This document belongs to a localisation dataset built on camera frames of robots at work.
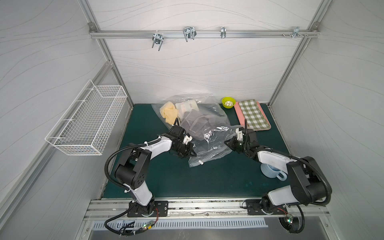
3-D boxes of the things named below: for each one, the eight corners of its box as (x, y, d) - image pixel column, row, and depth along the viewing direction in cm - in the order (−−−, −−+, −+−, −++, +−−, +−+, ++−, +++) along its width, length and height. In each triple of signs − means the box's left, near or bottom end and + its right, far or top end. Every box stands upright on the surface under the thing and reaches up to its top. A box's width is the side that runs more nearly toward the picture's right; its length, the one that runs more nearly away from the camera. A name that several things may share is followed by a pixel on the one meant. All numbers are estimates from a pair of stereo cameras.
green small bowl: (222, 108, 121) (223, 104, 117) (220, 100, 127) (221, 96, 123) (235, 108, 121) (236, 104, 117) (233, 100, 127) (234, 96, 123)
